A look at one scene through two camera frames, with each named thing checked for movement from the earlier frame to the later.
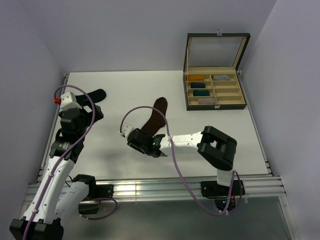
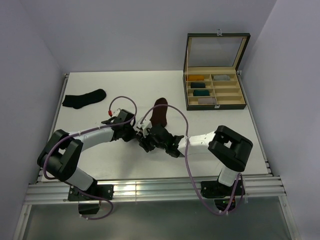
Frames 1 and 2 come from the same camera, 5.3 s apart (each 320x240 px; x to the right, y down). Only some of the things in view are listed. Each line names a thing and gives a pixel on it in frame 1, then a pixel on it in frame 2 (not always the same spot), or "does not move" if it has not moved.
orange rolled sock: x=195 y=77 does not move
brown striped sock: x=157 y=119 does not move
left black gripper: x=98 y=115 → x=130 y=136
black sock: x=95 y=96 does not move
